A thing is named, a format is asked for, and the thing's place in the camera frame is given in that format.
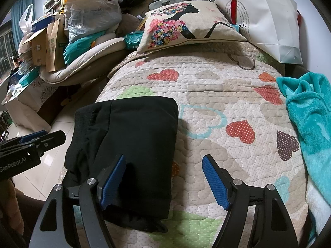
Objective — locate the grey cushion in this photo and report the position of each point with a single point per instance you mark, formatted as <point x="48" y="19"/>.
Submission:
<point x="128" y="24"/>

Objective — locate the brown paper bag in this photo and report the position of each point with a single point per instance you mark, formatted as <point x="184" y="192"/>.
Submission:
<point x="53" y="44"/>

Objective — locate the clear plastic bag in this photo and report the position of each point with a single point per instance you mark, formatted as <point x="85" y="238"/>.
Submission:
<point x="90" y="15"/>

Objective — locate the blue curtain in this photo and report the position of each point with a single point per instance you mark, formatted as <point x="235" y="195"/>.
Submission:
<point x="16" y="33"/>

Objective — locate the person's left hand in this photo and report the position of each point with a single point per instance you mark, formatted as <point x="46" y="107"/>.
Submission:
<point x="15" y="204"/>

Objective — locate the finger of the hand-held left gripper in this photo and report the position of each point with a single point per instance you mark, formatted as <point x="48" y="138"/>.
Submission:
<point x="33" y="137"/>
<point x="51" y="140"/>

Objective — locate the beige lounger cushion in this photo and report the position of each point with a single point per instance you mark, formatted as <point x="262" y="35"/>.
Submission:
<point x="85" y="62"/>

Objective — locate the white display shelf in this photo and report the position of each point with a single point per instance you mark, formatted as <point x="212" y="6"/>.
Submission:
<point x="53" y="4"/>

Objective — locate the teal tissue packet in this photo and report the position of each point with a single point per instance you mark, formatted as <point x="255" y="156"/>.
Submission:
<point x="133" y="40"/>

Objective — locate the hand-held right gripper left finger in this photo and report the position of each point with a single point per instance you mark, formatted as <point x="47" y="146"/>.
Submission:
<point x="113" y="183"/>

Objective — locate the window with metal grille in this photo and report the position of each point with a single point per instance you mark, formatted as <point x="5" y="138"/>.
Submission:
<point x="5" y="51"/>

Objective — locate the cardboard box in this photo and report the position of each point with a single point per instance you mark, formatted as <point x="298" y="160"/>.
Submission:
<point x="37" y="46"/>

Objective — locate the heart patterned quilt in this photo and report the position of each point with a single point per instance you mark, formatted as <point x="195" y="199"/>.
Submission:
<point x="206" y="95"/>

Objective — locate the white paper bag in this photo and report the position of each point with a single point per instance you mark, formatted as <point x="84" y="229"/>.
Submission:
<point x="271" y="18"/>

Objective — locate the blue box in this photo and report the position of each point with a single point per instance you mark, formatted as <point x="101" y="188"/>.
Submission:
<point x="41" y="24"/>

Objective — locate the black pants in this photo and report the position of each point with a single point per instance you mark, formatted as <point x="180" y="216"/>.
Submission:
<point x="139" y="139"/>

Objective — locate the table with patterned cloth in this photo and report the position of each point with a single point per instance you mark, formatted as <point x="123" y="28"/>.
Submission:
<point x="31" y="100"/>

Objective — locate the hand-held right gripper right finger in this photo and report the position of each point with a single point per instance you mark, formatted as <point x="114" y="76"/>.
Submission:
<point x="216" y="183"/>

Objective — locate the teal fleece blanket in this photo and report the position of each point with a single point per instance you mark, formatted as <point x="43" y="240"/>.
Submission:
<point x="310" y="121"/>

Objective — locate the white plastic bag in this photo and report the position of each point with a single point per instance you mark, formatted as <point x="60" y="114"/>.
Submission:
<point x="25" y="20"/>

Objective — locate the teal tissue box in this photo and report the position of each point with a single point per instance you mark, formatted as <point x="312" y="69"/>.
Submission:
<point x="28" y="77"/>

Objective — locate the floral printed pillow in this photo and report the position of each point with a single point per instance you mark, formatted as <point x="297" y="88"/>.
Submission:
<point x="206" y="28"/>

